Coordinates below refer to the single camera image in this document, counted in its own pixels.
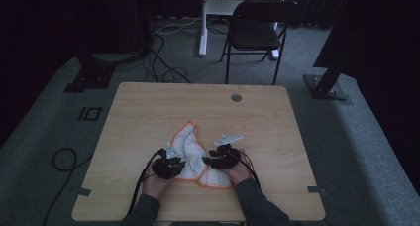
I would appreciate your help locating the person's left hand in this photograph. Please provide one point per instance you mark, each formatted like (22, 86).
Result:
(155, 184)

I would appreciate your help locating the person's right hand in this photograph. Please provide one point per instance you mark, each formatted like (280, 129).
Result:
(241, 173)

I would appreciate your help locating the grey table grommet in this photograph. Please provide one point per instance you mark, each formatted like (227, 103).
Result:
(236, 97)

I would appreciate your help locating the black stand with base plate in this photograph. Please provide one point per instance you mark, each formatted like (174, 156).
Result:
(90, 75)

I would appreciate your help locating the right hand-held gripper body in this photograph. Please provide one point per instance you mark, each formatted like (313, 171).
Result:
(228, 156)

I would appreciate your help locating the grey tape piece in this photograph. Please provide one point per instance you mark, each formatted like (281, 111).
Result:
(85, 192)
(315, 189)

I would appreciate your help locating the black slanted stand with base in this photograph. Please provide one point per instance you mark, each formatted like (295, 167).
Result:
(330, 77)

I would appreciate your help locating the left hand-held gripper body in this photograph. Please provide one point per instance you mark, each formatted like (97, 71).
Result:
(165, 168)

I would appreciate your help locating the white cloth with orange trim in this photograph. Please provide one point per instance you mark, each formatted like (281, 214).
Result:
(193, 153)

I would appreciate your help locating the black folding chair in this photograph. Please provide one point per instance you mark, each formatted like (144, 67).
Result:
(256, 32)

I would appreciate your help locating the white desk frame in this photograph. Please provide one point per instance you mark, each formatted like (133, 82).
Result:
(206, 21)

